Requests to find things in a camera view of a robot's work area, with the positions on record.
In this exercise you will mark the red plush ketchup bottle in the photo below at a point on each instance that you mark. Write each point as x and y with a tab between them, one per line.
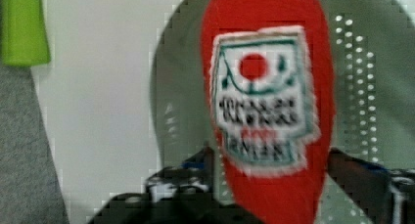
269	87

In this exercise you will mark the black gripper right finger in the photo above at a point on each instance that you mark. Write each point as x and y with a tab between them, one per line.
386	196

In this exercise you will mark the bright green object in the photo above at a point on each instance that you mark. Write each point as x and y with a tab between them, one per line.
23	34

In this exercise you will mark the grey cloth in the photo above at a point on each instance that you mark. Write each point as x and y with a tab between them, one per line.
29	189

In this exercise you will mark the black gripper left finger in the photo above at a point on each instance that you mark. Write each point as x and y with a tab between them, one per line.
175	195

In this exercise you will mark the green perforated strainer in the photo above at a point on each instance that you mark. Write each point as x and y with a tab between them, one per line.
364	43

